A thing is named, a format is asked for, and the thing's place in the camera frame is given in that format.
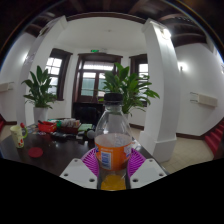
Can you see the green exit sign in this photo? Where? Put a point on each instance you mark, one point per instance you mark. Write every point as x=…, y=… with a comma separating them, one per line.
x=94, y=51

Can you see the flat round red coaster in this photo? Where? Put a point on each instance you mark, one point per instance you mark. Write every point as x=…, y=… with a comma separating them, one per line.
x=35, y=152

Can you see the red box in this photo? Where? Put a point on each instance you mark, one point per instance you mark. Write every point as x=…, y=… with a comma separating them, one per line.
x=47, y=127

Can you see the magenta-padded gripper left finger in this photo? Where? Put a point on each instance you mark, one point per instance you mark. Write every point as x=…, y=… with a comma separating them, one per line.
x=78, y=173

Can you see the leafy plant in white pot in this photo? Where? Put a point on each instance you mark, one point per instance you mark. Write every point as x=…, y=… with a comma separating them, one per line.
x=133, y=90
x=40, y=90

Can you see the green flat pad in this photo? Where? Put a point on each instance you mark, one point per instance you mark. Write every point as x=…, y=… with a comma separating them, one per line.
x=85, y=127

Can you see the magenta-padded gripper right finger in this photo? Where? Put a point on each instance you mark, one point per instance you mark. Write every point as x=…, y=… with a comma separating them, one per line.
x=148, y=172

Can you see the dark framed window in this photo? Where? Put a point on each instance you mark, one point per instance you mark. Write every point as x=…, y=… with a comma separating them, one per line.
x=141, y=71
x=55, y=70

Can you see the white wall unit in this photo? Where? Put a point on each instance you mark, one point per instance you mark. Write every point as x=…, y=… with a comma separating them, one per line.
x=5, y=86
x=205, y=99

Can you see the orange drink plastic bottle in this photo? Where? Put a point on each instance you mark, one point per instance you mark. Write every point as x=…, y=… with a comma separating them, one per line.
x=113, y=150

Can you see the tray with small cups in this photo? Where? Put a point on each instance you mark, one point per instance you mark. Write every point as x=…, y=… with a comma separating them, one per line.
x=70, y=125

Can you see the grey foam ball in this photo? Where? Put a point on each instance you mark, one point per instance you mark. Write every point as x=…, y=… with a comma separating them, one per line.
x=90, y=134

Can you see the small black box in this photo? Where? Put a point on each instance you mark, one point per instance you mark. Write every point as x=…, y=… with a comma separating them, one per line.
x=58, y=135

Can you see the black chair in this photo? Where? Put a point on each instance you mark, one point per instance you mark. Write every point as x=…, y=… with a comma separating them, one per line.
x=85, y=113

